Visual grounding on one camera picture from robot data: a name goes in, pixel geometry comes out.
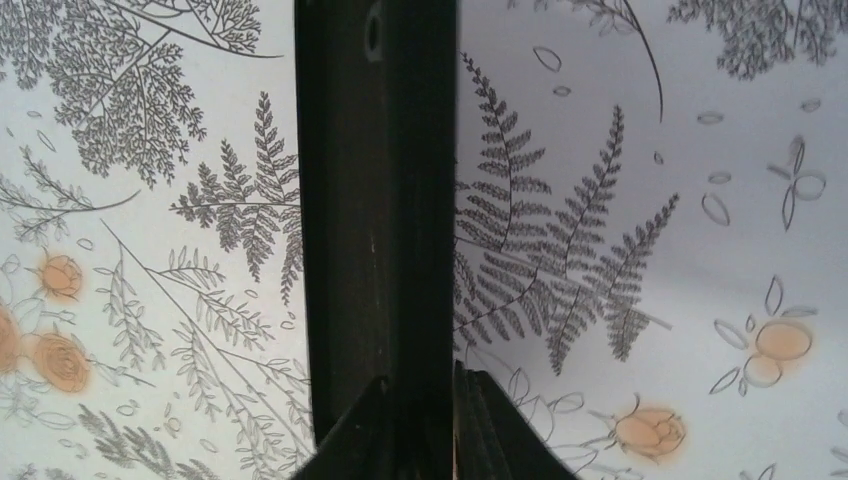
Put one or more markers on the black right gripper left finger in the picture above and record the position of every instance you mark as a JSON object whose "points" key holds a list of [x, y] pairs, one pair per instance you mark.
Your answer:
{"points": [[349, 451]]}

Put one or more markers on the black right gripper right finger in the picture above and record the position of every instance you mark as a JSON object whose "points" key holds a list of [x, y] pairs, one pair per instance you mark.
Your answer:
{"points": [[492, 440]]}

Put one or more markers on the floral patterned table mat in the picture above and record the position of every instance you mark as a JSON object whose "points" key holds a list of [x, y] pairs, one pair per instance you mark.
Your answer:
{"points": [[651, 145]]}

